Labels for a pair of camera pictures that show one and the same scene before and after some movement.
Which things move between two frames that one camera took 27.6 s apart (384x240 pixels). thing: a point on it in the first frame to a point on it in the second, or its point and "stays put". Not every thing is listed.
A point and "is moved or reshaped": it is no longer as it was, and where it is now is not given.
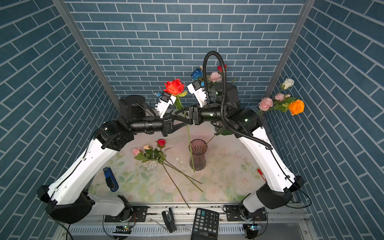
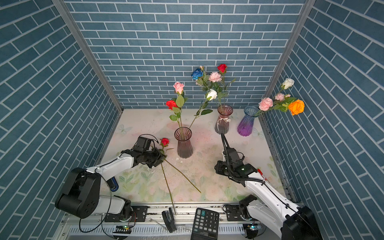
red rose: [176, 87] is moved or reshaped
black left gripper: [167, 126] to [158, 158]
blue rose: [197, 73] stays put
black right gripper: [198, 117] to [218, 168]
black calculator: [205, 226] stays put
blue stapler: [110, 180] stays put
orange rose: [296, 107] stays put
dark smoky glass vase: [199, 147] to [184, 148]
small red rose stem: [220, 68] stays put
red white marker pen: [261, 172] stays put
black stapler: [169, 220] stays put
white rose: [288, 83] stays put
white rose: [219, 130] is moved or reshaped
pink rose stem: [282, 102] stays put
